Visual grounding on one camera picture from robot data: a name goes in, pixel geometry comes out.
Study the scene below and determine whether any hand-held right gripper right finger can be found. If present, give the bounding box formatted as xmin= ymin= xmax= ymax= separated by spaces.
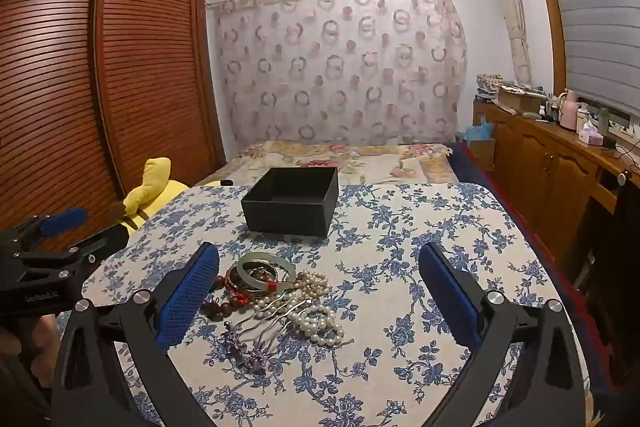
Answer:
xmin=417 ymin=242 xmax=593 ymax=427

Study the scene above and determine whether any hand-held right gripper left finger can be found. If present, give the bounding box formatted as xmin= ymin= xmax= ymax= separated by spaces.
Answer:
xmin=52 ymin=241 xmax=221 ymax=427

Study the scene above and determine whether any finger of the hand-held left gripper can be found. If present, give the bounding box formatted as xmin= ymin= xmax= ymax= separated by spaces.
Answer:
xmin=0 ymin=207 xmax=89 ymax=255
xmin=15 ymin=224 xmax=130 ymax=268

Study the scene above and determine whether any brown wooden bead bracelet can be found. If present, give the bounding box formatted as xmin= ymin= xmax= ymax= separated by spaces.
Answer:
xmin=201 ymin=274 xmax=242 ymax=323

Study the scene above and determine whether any red cord bracelet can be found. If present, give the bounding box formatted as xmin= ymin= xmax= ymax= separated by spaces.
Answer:
xmin=225 ymin=267 xmax=279 ymax=308

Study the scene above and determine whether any dark metal bangle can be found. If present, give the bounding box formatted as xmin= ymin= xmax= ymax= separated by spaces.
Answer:
xmin=240 ymin=259 xmax=281 ymax=284

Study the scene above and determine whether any purple flower hairpin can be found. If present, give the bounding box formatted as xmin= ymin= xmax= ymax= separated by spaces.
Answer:
xmin=220 ymin=321 xmax=282 ymax=376

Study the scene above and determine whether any pale green jade bangle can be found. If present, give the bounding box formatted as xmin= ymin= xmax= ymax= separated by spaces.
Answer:
xmin=236 ymin=251 xmax=297 ymax=293

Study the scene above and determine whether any cream pearl necklace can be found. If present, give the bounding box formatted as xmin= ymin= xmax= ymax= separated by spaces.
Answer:
xmin=292 ymin=271 xmax=331 ymax=304

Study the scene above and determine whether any white pearl bracelet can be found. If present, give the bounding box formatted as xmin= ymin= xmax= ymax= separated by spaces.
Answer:
xmin=292 ymin=304 xmax=346 ymax=348

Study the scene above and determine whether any black jewelry box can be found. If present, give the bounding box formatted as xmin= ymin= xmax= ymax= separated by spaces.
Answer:
xmin=241 ymin=167 xmax=340 ymax=238

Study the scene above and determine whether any person's left hand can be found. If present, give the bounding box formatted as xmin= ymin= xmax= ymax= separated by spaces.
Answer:
xmin=27 ymin=313 xmax=62 ymax=365

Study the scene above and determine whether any yellow plush toy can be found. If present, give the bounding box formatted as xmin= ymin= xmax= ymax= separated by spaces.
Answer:
xmin=122 ymin=157 xmax=234 ymax=239

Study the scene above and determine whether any blue floral tablecloth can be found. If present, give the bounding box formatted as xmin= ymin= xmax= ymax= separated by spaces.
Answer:
xmin=57 ymin=182 xmax=591 ymax=427

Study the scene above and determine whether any floral bed blanket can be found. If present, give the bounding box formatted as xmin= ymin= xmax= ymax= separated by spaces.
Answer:
xmin=192 ymin=141 xmax=458 ymax=188

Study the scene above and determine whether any wooden sideboard cabinet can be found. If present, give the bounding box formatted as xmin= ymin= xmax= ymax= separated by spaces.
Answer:
xmin=472 ymin=99 xmax=640 ymax=260

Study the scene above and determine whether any wooden louvered wardrobe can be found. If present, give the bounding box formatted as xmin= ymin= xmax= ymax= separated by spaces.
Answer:
xmin=0 ymin=0 xmax=227 ymax=254

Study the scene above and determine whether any blue tissue box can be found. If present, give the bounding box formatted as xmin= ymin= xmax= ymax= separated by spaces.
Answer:
xmin=456 ymin=116 xmax=497 ymax=144

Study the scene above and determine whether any cardboard box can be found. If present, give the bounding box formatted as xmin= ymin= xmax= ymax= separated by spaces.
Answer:
xmin=494 ymin=84 xmax=544 ymax=116

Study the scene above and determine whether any pink tissue box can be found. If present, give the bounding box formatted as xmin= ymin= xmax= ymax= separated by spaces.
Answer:
xmin=577 ymin=122 xmax=605 ymax=146

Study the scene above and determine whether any pink thermos jug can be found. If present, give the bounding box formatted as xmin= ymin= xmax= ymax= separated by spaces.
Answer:
xmin=558 ymin=90 xmax=581 ymax=132

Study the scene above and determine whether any circle patterned curtain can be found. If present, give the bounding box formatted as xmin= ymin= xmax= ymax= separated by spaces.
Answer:
xmin=207 ymin=0 xmax=469 ymax=148

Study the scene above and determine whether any beige lace drape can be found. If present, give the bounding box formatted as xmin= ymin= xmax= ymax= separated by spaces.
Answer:
xmin=479 ymin=0 xmax=534 ymax=88

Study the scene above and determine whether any grey window blind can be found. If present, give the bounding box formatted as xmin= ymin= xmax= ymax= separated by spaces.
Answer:
xmin=535 ymin=0 xmax=640 ymax=120

